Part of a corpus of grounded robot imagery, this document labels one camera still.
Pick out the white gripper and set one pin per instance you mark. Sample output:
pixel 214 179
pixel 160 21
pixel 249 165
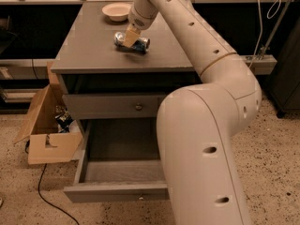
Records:
pixel 138 20

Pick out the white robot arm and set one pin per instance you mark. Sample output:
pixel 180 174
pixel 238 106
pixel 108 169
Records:
pixel 195 123

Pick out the grey wooden drawer cabinet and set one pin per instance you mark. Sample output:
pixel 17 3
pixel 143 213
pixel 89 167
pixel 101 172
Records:
pixel 90 63

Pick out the closed grey upper drawer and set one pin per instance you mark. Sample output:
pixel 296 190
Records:
pixel 110 106

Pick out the open grey middle drawer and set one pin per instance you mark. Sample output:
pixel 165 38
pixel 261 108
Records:
pixel 119 162

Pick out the white ceramic bowl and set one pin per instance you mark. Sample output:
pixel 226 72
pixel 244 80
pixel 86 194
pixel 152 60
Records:
pixel 117 12

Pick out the snack bag in box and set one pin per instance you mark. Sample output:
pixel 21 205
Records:
pixel 63 118

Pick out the thin metal pole stand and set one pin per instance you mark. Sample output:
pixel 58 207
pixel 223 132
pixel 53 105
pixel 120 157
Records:
pixel 260 48

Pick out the open cardboard box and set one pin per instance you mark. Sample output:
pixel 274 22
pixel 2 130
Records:
pixel 47 141

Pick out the grey metal shelf rail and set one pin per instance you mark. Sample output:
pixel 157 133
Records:
pixel 260 66

